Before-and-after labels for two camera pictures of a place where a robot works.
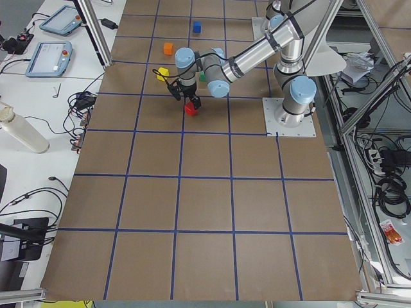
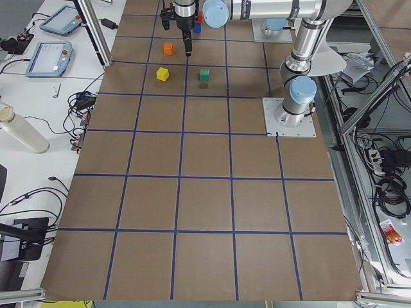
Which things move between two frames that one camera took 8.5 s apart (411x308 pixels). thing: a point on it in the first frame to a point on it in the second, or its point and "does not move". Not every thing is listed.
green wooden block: (202, 76) does not move
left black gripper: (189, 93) to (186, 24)
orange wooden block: (168, 48) does not move
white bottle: (22, 129) does not move
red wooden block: (189, 108) to (200, 17)
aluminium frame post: (94, 24) does not move
